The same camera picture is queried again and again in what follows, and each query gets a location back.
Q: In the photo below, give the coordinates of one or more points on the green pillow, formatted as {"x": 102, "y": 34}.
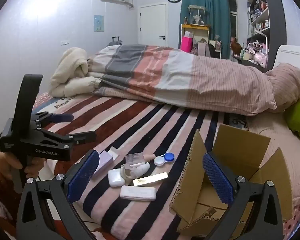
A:
{"x": 299, "y": 117}

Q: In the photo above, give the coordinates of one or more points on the white rectangular cosmetic case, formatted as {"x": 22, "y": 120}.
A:
{"x": 137, "y": 193}

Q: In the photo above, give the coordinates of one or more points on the striped plush blanket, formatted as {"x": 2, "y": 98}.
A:
{"x": 140, "y": 130}

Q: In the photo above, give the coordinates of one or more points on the brown plush toy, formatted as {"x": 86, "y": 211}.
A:
{"x": 236, "y": 46}

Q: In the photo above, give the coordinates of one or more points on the light purple carton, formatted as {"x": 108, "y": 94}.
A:
{"x": 103, "y": 163}

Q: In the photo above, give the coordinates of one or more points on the pink grey striped duvet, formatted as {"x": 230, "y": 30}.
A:
{"x": 177, "y": 77}

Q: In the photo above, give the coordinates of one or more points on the dark tall shelf unit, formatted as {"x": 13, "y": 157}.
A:
{"x": 274, "y": 17}

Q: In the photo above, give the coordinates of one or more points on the white curved plastic gadget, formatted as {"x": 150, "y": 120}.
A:
{"x": 140, "y": 170}

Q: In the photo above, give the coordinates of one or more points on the glass display case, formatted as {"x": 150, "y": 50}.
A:
{"x": 197, "y": 15}

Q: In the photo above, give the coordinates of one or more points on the teal curtain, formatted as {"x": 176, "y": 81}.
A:
{"x": 215, "y": 12}

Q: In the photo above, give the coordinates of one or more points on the yellow desk shelf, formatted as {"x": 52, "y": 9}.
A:
{"x": 195, "y": 27}

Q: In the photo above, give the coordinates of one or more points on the gold flat metallic case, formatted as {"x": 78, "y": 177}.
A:
{"x": 150, "y": 179}

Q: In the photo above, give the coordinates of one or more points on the pink bed sheet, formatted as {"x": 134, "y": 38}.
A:
{"x": 289, "y": 160}

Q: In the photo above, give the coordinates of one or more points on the brown cardboard box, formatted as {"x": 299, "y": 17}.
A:
{"x": 235, "y": 142}

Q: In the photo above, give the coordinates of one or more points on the cream fleece blanket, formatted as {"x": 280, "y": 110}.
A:
{"x": 72, "y": 67}

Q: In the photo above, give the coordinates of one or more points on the light blue wall poster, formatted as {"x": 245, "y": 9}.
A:
{"x": 99, "y": 23}

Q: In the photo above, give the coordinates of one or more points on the white and blue lens case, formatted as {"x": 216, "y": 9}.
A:
{"x": 165, "y": 158}

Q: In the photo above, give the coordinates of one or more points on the pink striped pillow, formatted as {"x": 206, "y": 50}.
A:
{"x": 289, "y": 85}

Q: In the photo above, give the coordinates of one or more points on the pink gift bag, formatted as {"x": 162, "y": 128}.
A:
{"x": 186, "y": 43}

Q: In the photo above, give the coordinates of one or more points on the dark suitcase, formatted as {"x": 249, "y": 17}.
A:
{"x": 114, "y": 42}

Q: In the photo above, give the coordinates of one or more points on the person's left hand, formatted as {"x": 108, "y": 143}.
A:
{"x": 34, "y": 168}

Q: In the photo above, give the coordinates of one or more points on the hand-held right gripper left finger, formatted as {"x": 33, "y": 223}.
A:
{"x": 83, "y": 175}

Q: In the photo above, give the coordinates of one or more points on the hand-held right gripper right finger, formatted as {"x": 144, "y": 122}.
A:
{"x": 217, "y": 177}

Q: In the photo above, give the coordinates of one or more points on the white headboard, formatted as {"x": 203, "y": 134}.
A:
{"x": 292, "y": 55}

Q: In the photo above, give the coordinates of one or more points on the white door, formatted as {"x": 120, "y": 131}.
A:
{"x": 152, "y": 25}

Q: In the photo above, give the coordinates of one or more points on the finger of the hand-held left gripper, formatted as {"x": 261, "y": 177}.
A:
{"x": 62, "y": 118}
{"x": 80, "y": 137}

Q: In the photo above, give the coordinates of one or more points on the white earbud case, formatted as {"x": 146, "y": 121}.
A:
{"x": 116, "y": 178}

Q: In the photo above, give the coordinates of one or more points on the person's left forearm red sleeve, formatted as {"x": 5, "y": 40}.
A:
{"x": 2, "y": 200}

